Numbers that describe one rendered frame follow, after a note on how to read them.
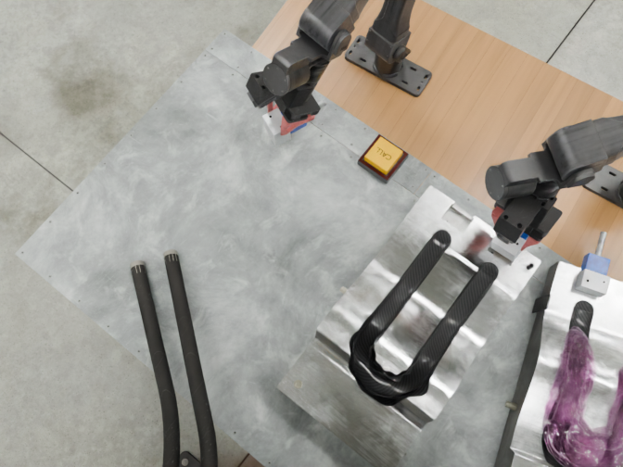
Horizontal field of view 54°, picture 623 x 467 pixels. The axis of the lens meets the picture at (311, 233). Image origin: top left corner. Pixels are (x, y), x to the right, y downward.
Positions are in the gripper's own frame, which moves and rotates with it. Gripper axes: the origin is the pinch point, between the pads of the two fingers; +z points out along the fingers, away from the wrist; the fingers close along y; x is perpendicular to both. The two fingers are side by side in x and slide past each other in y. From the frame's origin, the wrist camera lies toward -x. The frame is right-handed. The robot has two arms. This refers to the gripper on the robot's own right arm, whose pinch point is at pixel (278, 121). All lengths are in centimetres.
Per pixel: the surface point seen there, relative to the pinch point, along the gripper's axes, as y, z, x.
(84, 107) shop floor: -88, 105, 5
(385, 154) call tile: 13.1, 1.0, 20.9
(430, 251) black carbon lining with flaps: 36.8, -0.9, 14.9
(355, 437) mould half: 60, 15, -11
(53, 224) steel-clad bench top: -10, 37, -39
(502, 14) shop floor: -43, 30, 144
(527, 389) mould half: 68, -1, 16
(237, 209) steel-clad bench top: 7.1, 19.9, -6.6
